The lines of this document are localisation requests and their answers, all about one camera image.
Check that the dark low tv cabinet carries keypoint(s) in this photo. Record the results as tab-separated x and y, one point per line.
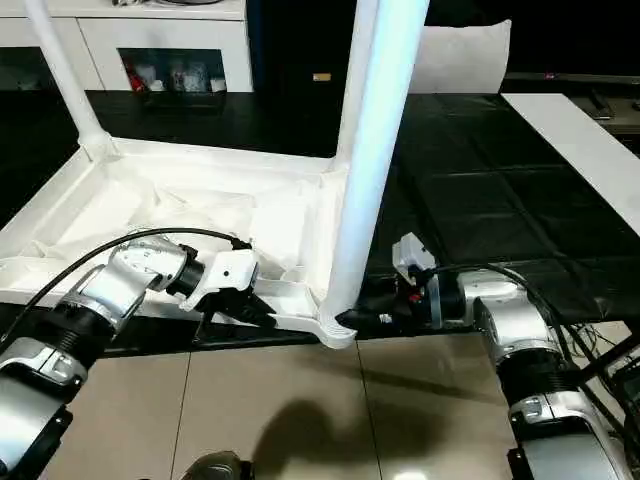
600	100

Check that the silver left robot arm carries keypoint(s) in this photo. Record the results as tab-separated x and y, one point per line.
110	300

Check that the black metal frame bar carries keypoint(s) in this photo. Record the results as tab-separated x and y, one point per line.
610	365

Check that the black work mat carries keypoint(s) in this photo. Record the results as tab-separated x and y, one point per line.
500	175

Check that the white flat board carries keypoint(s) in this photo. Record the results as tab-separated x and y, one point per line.
575	145

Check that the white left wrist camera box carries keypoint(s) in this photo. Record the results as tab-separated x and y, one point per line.
227	272

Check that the red bottle behind glass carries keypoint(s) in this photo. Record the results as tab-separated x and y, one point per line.
135	75

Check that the white glass-door cabinet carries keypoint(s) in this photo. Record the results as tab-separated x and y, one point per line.
175	30

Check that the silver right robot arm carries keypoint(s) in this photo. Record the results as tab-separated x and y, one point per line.
520	320

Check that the grey cushion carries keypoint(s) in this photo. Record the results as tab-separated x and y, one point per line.
460	60

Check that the white plastic table leg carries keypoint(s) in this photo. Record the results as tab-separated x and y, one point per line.
375	150
65	75
352	75

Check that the white cup behind glass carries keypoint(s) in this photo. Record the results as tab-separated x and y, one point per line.
217	84

